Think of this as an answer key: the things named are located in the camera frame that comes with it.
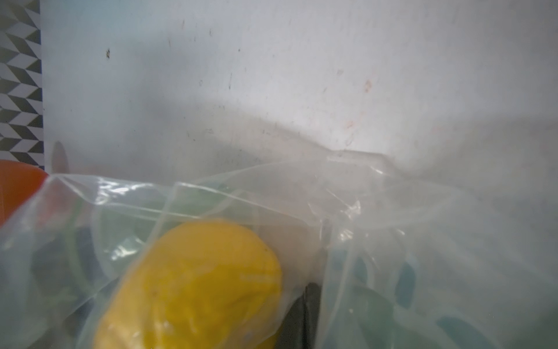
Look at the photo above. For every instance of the yellow pear bag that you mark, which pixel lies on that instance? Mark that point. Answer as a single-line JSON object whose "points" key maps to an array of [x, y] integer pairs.
{"points": [[210, 284]]}

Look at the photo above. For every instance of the orange bowl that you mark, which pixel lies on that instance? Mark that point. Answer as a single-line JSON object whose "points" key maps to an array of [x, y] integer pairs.
{"points": [[19, 182]]}

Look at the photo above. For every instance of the zip-top bag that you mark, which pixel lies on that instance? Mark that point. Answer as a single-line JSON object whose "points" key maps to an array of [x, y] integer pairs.
{"points": [[67, 247], [419, 265]]}

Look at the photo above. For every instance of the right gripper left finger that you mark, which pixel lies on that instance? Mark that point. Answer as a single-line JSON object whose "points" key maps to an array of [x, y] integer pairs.
{"points": [[292, 333]]}

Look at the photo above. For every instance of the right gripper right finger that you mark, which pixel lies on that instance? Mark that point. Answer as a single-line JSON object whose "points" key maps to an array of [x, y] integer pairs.
{"points": [[312, 312]]}

